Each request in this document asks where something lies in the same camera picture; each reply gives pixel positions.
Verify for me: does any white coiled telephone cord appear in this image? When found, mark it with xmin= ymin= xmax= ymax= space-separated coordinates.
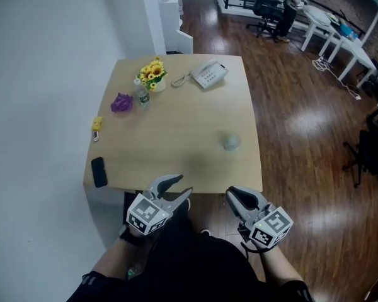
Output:
xmin=171 ymin=73 xmax=192 ymax=89

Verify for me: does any blue box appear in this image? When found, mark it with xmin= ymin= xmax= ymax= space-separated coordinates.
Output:
xmin=339 ymin=23 xmax=360 ymax=40

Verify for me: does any translucent green cup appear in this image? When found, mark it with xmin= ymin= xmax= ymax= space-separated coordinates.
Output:
xmin=219 ymin=130 xmax=242 ymax=152

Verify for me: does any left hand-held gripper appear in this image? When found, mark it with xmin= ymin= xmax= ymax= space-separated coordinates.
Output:
xmin=125 ymin=174 xmax=193 ymax=236

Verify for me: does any black wrist band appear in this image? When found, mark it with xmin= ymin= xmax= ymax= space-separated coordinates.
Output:
xmin=118 ymin=224 xmax=144 ymax=247

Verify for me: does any white desk telephone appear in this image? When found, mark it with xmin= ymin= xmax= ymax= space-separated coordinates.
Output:
xmin=190 ymin=59 xmax=229 ymax=90

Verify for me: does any black smartphone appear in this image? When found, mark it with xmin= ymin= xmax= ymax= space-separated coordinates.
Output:
xmin=91 ymin=157 xmax=108 ymax=189

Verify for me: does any person's right forearm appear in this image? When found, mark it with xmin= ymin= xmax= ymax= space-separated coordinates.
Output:
xmin=260 ymin=247 xmax=303 ymax=284

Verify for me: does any black swivel chair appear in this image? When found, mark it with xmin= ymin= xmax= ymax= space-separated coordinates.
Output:
xmin=342 ymin=129 xmax=378 ymax=196

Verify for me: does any person's black shirt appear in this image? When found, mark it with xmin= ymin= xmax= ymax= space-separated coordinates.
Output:
xmin=66 ymin=231 xmax=316 ymax=302

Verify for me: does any sunflower bouquet in white pot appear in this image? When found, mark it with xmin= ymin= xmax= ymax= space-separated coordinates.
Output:
xmin=135 ymin=57 xmax=168 ymax=93

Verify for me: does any white cable on floor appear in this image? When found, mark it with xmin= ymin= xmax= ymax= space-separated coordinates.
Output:
xmin=312 ymin=56 xmax=362 ymax=101

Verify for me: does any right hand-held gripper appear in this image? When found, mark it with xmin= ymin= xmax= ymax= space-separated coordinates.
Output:
xmin=224 ymin=186 xmax=294 ymax=250

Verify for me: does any water dispenser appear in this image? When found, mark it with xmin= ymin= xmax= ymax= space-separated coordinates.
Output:
xmin=157 ymin=0 xmax=194 ymax=55

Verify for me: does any person's left forearm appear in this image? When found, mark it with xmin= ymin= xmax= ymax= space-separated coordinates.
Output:
xmin=91 ymin=236 xmax=139 ymax=279

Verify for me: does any clear plastic water bottle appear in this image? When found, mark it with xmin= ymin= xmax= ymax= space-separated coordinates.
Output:
xmin=133 ymin=77 xmax=151 ymax=108

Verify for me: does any black office chair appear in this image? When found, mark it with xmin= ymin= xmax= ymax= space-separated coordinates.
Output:
xmin=246 ymin=0 xmax=286 ymax=42

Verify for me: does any purple crumpled plastic item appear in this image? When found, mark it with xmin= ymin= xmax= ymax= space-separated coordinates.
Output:
xmin=110 ymin=92 xmax=134 ymax=114

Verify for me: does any black wrist strap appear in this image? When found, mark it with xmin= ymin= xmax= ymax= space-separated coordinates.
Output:
xmin=239 ymin=242 xmax=272 ymax=255

